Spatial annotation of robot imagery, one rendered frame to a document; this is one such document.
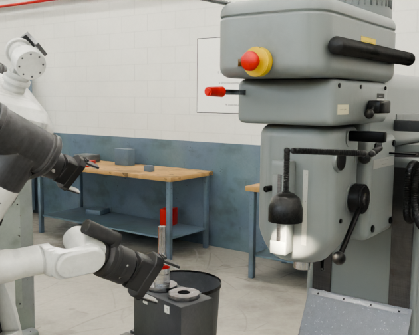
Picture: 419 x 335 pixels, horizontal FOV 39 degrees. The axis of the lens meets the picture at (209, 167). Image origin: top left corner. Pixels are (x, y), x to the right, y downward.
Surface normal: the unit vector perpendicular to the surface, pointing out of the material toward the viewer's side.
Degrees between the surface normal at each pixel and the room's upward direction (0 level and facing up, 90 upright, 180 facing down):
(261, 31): 90
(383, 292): 90
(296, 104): 90
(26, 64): 111
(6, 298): 90
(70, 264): 104
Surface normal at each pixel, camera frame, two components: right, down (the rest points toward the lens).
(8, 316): -0.39, 0.10
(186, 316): 0.67, 0.09
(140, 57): -0.59, 0.09
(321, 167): 0.06, 0.11
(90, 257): 0.49, 0.34
